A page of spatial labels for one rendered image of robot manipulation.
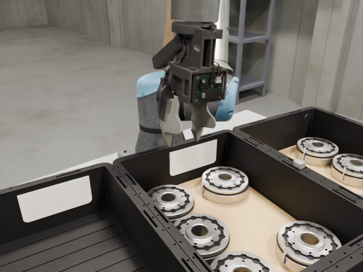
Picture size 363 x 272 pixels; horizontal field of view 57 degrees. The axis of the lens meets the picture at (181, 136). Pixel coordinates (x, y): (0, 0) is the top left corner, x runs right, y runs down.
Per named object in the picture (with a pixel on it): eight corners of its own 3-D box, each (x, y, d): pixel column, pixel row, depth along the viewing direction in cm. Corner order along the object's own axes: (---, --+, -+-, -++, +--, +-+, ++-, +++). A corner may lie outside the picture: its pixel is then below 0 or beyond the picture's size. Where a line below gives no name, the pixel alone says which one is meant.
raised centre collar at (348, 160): (340, 163, 79) (341, 161, 78) (351, 157, 81) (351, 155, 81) (361, 172, 75) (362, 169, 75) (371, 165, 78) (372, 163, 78)
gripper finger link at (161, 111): (155, 120, 56) (167, 68, 54) (150, 117, 58) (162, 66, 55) (178, 122, 59) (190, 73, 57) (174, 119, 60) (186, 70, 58)
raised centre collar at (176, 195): (151, 196, 67) (151, 194, 67) (173, 189, 69) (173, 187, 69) (162, 210, 63) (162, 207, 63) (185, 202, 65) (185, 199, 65)
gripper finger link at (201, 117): (209, 151, 60) (203, 104, 55) (192, 138, 64) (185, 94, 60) (223, 144, 61) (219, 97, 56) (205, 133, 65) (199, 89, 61)
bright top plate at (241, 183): (194, 174, 75) (194, 171, 75) (232, 164, 79) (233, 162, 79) (215, 198, 67) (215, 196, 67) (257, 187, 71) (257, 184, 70)
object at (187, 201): (134, 196, 68) (134, 193, 68) (177, 182, 72) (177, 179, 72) (157, 224, 60) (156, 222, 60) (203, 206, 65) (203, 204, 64)
